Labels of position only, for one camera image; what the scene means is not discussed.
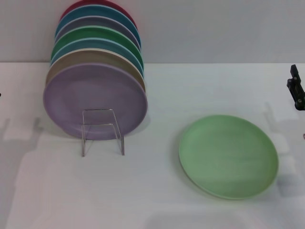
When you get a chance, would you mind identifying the light green plate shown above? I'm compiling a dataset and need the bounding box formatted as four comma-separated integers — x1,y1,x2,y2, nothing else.
178,114,279,200

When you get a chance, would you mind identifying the clear acrylic plate rack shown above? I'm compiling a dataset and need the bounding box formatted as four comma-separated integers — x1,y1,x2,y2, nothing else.
81,108,126,157

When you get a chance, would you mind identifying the lilac plate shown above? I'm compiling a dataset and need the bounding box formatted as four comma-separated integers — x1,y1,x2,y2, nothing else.
42,62,148,141

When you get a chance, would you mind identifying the beige plate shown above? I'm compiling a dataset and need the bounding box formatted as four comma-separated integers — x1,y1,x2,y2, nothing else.
45,47,146,94

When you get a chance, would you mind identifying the light blue plate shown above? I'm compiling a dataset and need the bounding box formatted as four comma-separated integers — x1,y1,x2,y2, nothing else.
49,37,145,77

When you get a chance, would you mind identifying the dark green plate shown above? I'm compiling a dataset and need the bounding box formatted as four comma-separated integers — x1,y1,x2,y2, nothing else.
51,25,144,68

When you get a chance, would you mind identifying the grey purple plate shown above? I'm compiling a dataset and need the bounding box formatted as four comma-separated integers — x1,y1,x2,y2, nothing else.
55,15,141,51

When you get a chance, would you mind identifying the teal blue plate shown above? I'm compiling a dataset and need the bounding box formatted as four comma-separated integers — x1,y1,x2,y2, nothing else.
55,4,142,50

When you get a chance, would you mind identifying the red plate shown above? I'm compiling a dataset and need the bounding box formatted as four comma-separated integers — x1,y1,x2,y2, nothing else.
59,0,138,31

